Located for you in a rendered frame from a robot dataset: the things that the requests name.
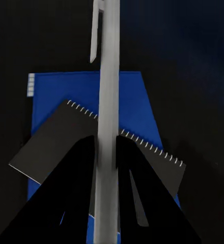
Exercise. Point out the folder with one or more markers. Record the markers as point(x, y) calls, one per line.
point(47, 91)

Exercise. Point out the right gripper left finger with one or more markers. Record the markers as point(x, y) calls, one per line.
point(58, 211)

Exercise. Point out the desk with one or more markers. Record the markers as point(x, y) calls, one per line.
point(177, 45)

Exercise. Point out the notebook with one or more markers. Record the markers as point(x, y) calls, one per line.
point(71, 123)

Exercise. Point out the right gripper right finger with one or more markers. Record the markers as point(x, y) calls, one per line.
point(167, 223)

